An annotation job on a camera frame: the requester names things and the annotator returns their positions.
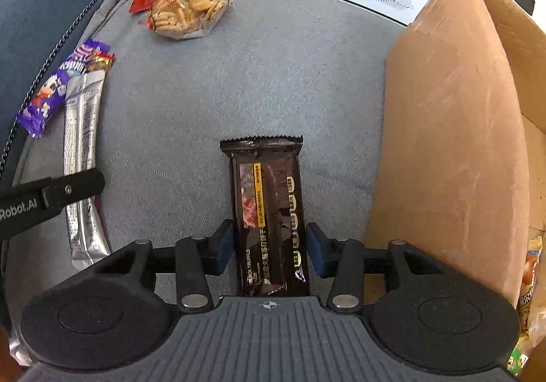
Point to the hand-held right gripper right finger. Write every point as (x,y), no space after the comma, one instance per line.
(316,252)

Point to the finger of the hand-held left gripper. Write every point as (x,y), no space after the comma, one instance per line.
(72,188)

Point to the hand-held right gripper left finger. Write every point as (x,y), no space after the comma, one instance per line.
(224,249)

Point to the silver snack packet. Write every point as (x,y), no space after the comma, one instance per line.
(83,126)

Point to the dark brown snack bar packet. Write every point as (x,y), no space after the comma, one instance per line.
(273,194)

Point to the purple snack packet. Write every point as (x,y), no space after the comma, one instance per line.
(47,96)

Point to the cardboard box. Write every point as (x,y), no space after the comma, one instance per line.
(452,130)

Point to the clear cracker packet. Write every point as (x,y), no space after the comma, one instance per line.
(187,13)

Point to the small gold wrapped candy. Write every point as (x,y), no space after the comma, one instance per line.
(102,62)

